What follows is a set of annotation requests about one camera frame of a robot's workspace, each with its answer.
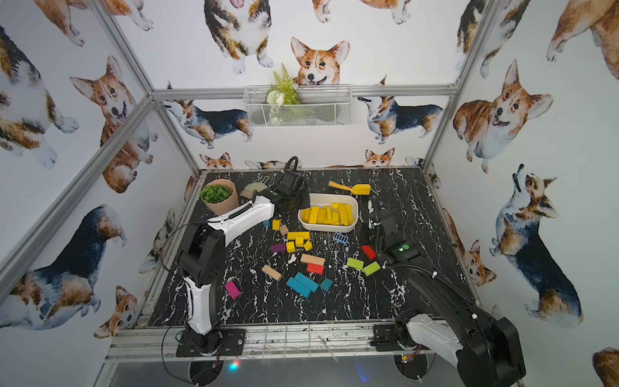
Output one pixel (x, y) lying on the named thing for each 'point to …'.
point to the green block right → (371, 268)
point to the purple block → (278, 247)
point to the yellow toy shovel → (363, 189)
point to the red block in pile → (316, 268)
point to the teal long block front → (298, 286)
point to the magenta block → (233, 289)
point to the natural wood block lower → (272, 272)
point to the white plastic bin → (330, 212)
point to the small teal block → (326, 285)
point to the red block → (368, 251)
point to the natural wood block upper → (313, 260)
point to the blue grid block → (340, 238)
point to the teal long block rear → (307, 282)
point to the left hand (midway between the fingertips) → (312, 195)
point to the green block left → (355, 263)
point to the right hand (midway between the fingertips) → (362, 222)
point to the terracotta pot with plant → (220, 197)
